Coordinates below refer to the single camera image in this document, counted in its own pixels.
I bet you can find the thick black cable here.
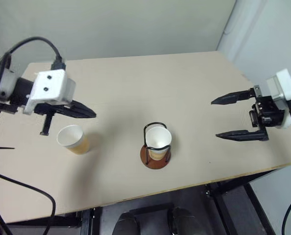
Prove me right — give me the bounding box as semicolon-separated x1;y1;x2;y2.
0;167;57;235

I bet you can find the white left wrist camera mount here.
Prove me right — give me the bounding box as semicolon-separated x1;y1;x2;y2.
22;69;77;115

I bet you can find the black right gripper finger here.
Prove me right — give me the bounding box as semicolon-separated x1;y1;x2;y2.
215;125;269;142
211;88;256;106

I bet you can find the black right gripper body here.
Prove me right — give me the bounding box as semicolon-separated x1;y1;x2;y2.
248;84;286;129

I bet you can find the black table frame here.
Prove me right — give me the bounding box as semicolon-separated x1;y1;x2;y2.
2;168;276;235

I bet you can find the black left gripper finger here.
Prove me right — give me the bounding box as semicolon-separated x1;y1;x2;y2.
61;99;97;120
39;114;55;136

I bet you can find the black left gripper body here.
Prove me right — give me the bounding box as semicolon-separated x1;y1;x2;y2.
34;101;74;116

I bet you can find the black wire cup holder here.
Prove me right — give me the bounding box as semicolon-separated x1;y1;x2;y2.
140;121;173;170

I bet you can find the white and tan paper cup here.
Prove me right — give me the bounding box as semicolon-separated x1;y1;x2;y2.
56;124;90;156
145;127;173;162

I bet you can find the dark rounded shape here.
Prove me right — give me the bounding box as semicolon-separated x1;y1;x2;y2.
112;211;139;235

